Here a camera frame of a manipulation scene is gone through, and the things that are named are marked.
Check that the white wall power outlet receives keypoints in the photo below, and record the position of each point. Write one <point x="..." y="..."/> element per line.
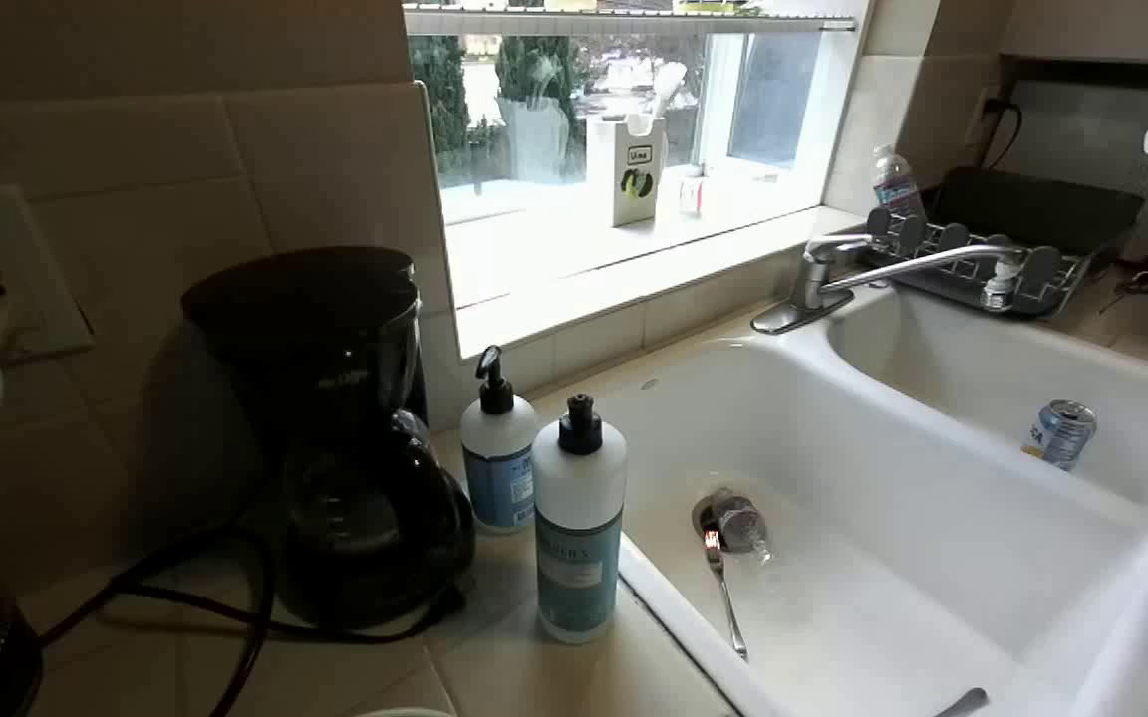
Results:
<point x="30" y="286"/>

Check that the metal spoon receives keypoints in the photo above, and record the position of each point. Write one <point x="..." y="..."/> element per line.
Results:
<point x="724" y="598"/>

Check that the small white soap pump bottle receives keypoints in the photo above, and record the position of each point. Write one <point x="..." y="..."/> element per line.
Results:
<point x="500" y="463"/>

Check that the metal sink drain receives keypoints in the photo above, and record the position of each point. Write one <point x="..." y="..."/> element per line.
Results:
<point x="737" y="515"/>

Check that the small red white container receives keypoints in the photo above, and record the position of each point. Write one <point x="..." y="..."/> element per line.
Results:
<point x="692" y="193"/>

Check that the white double kitchen sink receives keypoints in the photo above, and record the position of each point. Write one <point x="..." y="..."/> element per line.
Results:
<point x="896" y="532"/>

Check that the small white object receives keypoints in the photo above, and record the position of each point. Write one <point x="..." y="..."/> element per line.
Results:
<point x="999" y="286"/>

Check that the white green tissue carton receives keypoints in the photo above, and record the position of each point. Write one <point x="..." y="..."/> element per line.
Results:
<point x="637" y="163"/>

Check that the black drip coffee maker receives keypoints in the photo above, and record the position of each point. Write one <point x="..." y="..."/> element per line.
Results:
<point x="348" y="440"/>

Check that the blue drink can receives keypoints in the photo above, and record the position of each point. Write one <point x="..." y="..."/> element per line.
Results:
<point x="1061" y="434"/>

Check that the clear plastic water bottle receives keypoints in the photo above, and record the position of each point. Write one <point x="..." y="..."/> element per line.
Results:
<point x="896" y="193"/>

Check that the grey pegged drying mat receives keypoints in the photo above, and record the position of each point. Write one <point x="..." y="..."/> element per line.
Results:
<point x="948" y="272"/>

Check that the large white soap pump bottle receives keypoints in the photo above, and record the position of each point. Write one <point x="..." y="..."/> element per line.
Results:
<point x="580" y="532"/>

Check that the black dish tray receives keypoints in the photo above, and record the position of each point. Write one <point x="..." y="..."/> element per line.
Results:
<point x="1039" y="208"/>

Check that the white window frame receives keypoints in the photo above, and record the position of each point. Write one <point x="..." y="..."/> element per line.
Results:
<point x="627" y="272"/>

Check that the chrome sink faucet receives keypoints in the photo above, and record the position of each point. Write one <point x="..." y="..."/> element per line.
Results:
<point x="867" y="272"/>

